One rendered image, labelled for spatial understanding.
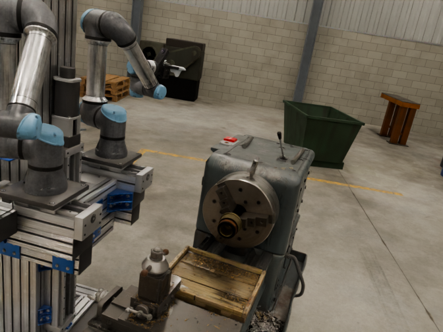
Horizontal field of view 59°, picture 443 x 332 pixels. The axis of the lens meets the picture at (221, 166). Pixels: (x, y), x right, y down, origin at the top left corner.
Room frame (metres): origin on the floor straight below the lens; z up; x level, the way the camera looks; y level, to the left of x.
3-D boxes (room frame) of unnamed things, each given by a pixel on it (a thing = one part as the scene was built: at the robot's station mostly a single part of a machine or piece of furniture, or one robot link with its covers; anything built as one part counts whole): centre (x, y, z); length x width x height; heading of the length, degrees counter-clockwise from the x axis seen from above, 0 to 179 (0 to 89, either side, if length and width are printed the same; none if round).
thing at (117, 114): (1.80, 0.54, 1.33); 0.13 x 0.12 x 0.14; 59
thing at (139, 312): (1.01, 0.14, 0.99); 0.20 x 0.10 x 0.05; 163
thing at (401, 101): (9.83, -4.03, 0.50); 1.61 x 0.44 x 1.00; 178
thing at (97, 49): (1.86, 0.65, 1.54); 0.15 x 0.12 x 0.55; 59
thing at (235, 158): (1.96, -0.21, 1.06); 0.59 x 0.48 x 0.39; 163
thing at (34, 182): (1.30, 0.62, 1.21); 0.15 x 0.15 x 0.10
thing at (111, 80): (9.29, 3.00, 0.22); 1.25 x 0.86 x 0.44; 1
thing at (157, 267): (0.99, 0.14, 1.13); 0.08 x 0.08 x 0.03
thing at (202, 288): (1.31, -0.04, 0.89); 0.36 x 0.30 x 0.04; 73
